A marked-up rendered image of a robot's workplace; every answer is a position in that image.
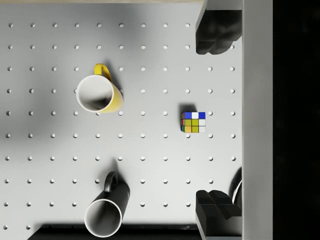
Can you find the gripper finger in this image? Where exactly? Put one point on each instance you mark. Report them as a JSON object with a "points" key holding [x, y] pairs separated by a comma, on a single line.
{"points": [[215, 212], [217, 30]]}

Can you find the black plate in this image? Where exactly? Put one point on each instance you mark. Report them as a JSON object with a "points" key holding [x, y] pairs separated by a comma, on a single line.
{"points": [[238, 175]]}

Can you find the puzzle cube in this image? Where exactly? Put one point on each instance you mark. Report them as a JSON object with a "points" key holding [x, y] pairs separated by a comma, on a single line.
{"points": [[193, 123]]}

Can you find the black mug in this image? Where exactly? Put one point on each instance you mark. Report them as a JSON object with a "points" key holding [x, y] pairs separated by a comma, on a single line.
{"points": [[120, 192]]}

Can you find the yellow mug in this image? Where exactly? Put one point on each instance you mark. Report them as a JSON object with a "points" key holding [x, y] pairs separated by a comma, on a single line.
{"points": [[116, 100]]}

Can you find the black stove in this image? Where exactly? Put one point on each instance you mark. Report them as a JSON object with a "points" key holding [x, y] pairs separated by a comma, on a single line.
{"points": [[62, 233]]}

